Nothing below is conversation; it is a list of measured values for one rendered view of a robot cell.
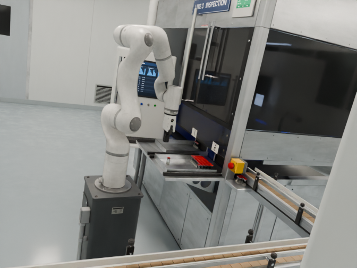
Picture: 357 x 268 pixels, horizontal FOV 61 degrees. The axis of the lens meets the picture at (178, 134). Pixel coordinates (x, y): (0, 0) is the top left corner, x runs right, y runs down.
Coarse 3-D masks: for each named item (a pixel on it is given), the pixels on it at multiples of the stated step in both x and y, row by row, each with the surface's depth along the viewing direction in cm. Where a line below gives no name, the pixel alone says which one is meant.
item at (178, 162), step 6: (156, 156) 200; (162, 156) 205; (168, 156) 207; (174, 156) 209; (180, 156) 210; (186, 156) 212; (162, 162) 189; (174, 162) 202; (180, 162) 204; (186, 162) 207; (162, 168) 188; (168, 168) 190; (174, 168) 192; (180, 168) 194; (186, 168) 196; (192, 168) 198
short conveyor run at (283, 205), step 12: (252, 180) 182; (264, 180) 176; (276, 180) 182; (252, 192) 181; (264, 192) 172; (276, 192) 170; (288, 192) 167; (264, 204) 171; (276, 204) 162; (288, 204) 158; (300, 204) 145; (288, 216) 154; (300, 216) 146; (312, 216) 143; (300, 228) 146
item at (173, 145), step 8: (160, 144) 226; (168, 144) 240; (176, 144) 244; (184, 144) 247; (192, 144) 251; (168, 152) 216; (176, 152) 218; (184, 152) 220; (192, 152) 223; (200, 152) 225
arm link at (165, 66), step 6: (156, 60) 157; (162, 60) 155; (168, 60) 156; (162, 66) 157; (168, 66) 158; (162, 72) 160; (168, 72) 160; (174, 72) 163; (162, 78) 163; (168, 78) 162; (156, 84) 170; (162, 84) 173; (156, 90) 174; (162, 90) 176; (162, 96) 175
